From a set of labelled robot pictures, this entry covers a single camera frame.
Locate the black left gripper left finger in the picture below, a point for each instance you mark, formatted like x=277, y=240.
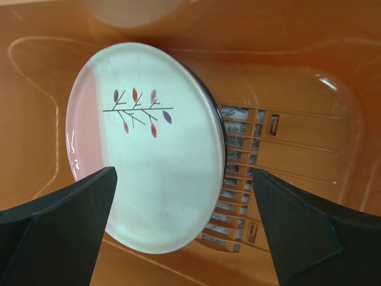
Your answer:
x=55, y=239

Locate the orange plastic bin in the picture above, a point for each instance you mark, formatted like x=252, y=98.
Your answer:
x=298, y=83

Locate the cream and pink branch plate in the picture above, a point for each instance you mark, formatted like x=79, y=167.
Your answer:
x=135, y=108

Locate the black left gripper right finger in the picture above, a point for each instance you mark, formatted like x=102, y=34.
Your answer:
x=314, y=241

